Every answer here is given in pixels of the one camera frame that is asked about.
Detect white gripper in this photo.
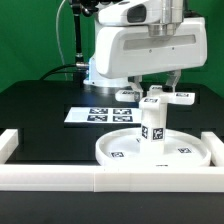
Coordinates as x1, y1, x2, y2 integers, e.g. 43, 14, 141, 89
95, 17, 207, 102

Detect white U-shaped frame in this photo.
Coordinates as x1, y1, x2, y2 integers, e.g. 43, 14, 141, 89
0, 129, 224, 193

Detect black cable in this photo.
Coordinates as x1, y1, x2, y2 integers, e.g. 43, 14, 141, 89
39, 64, 89, 81

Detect white marker sheet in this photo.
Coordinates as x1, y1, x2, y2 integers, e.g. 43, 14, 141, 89
64, 107, 141, 124

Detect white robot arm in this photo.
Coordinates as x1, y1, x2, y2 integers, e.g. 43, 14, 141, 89
86, 0, 207, 102

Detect white round table top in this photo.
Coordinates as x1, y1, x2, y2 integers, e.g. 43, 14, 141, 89
95, 128, 211, 168

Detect grey cable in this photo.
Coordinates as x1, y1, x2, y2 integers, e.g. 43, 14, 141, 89
55, 0, 69, 81

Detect white cross-shaped table base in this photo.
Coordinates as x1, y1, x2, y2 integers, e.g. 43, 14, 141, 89
115, 85, 195, 110

